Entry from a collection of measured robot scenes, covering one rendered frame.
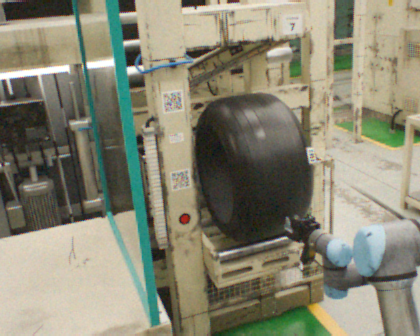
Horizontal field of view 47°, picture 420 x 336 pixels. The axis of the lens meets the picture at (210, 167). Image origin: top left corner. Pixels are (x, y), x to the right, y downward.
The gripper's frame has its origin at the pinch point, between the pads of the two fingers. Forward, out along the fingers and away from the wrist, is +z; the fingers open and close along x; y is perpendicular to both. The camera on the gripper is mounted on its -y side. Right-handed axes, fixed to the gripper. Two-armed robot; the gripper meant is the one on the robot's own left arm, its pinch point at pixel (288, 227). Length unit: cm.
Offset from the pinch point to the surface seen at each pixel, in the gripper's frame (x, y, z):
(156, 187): 43, 20, 16
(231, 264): 19.6, -14.4, 11.6
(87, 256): 73, 20, -34
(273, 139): 3.4, 33.7, -1.0
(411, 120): -191, -5, 151
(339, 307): -69, -93, 77
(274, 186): 6.5, 18.2, -5.0
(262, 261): 7.4, -15.7, 9.8
